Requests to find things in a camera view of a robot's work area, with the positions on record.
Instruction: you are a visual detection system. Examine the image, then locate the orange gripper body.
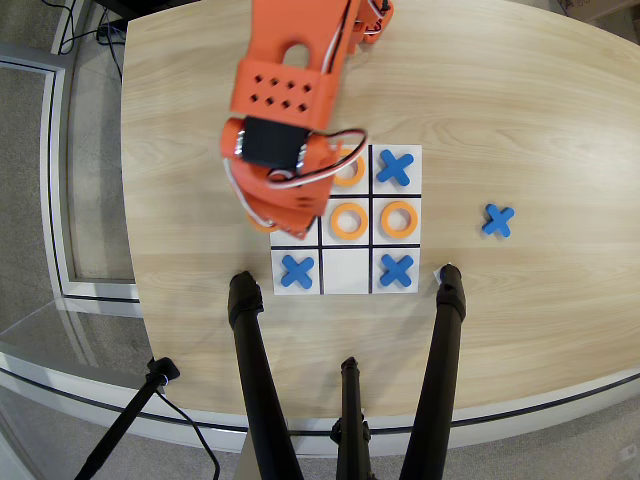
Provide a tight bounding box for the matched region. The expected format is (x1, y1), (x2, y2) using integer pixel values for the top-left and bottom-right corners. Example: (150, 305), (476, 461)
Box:
(219, 115), (342, 217)

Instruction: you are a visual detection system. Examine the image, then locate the black pole cable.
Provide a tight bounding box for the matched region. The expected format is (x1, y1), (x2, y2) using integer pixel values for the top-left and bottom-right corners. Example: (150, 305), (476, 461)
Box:
(153, 388), (222, 480)

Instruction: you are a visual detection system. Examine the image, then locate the black floor cable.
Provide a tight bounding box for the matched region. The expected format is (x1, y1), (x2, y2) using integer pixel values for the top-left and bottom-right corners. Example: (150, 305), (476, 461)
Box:
(51, 0), (126, 79)

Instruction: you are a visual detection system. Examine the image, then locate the white framed glass panel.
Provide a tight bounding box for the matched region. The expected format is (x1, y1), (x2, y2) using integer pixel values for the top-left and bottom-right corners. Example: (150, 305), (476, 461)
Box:
(0, 54), (144, 319)

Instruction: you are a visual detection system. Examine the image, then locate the white tic-tac-toe board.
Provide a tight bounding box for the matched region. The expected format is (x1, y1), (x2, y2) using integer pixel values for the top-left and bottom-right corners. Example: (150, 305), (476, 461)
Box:
(269, 144), (424, 297)

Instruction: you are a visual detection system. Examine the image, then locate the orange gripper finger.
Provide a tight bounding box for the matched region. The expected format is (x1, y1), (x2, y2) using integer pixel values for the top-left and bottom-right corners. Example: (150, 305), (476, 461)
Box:
(246, 196), (322, 240)

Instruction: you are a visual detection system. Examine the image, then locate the blue foam cross piece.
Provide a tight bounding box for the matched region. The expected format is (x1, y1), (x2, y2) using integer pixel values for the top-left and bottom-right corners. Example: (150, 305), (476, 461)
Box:
(378, 253), (416, 289)
(481, 203), (516, 240)
(375, 149), (416, 189)
(279, 254), (316, 290)

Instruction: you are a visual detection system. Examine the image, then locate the short black tripod leg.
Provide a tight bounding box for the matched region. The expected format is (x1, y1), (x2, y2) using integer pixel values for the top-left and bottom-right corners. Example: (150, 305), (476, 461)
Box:
(329, 356), (374, 480)

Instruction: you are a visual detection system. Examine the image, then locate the orange foam ring piece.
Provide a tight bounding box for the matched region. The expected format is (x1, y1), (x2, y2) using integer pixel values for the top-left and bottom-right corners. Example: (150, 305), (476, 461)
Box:
(246, 212), (280, 235)
(379, 200), (420, 239)
(328, 201), (371, 241)
(331, 148), (367, 189)

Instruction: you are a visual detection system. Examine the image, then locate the thin black pole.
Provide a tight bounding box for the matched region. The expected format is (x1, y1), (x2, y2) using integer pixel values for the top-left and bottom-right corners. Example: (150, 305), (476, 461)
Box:
(73, 357), (182, 480)

